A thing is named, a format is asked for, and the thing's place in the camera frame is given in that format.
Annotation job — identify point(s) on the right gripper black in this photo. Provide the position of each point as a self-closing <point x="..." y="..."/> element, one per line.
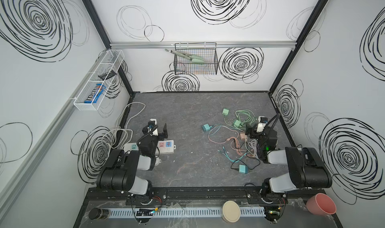
<point x="251" y="132"/>

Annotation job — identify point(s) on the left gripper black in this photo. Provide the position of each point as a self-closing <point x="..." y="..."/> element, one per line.
<point x="161" y="131"/>

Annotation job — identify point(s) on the white multicolour power strip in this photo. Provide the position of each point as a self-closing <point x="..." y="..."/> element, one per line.
<point x="166" y="147"/>

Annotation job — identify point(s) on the teal charger plug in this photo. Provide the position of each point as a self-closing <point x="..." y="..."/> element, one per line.
<point x="206" y="127"/>

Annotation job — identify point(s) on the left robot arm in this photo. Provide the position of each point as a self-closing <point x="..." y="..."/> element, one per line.
<point x="119" y="171"/>

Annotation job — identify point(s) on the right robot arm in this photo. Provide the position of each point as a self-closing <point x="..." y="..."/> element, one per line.
<point x="305" y="166"/>

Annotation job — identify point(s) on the white blue power strip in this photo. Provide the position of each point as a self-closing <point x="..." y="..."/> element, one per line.
<point x="130" y="147"/>

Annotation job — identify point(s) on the light green charger plug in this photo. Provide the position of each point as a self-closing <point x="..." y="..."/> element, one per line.
<point x="237" y="124"/>

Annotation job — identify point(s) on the small green charger plug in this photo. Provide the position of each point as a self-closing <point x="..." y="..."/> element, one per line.
<point x="225" y="112"/>

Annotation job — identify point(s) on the blue candy packet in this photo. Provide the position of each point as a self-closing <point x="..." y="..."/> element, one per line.
<point x="95" y="94"/>

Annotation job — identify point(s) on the black remote control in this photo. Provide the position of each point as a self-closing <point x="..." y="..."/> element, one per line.
<point x="107" y="75"/>

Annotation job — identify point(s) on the beige round lid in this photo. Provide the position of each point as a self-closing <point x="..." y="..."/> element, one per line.
<point x="231" y="212"/>

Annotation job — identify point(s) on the pink plastic cup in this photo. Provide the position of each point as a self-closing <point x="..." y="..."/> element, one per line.
<point x="321" y="205"/>

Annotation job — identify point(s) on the dark glass jar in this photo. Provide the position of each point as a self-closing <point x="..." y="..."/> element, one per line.
<point x="98" y="214"/>

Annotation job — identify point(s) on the green kitchen tongs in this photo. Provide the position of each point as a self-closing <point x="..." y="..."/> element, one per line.
<point x="192" y="58"/>

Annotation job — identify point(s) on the white wire wall shelf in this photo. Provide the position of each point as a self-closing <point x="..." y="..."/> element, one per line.
<point x="107" y="60"/>

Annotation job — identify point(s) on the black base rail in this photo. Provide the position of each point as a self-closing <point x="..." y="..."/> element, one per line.
<point x="251" y="193"/>

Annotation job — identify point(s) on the white slotted cable duct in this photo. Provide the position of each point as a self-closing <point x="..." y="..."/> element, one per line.
<point x="127" y="213"/>

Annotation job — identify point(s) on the black wire wall basket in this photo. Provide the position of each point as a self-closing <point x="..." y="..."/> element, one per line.
<point x="206" y="50"/>

